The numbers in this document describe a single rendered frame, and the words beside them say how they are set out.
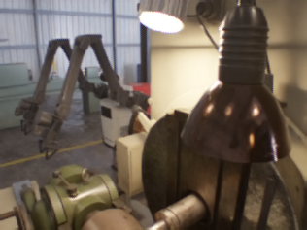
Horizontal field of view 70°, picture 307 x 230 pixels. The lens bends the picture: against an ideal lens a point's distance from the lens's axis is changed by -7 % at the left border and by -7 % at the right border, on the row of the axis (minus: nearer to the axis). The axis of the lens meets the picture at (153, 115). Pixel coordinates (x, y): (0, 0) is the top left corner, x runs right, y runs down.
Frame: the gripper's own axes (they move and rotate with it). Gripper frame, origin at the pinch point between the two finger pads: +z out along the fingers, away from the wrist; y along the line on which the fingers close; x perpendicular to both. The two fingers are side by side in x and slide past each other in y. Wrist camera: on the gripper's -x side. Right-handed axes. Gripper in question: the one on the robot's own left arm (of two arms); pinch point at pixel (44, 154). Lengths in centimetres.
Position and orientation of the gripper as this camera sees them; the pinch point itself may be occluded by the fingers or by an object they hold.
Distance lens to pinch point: 130.6
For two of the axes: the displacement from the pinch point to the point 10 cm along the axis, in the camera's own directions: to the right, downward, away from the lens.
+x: 6.5, 3.2, 6.9
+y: 6.6, 2.1, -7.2
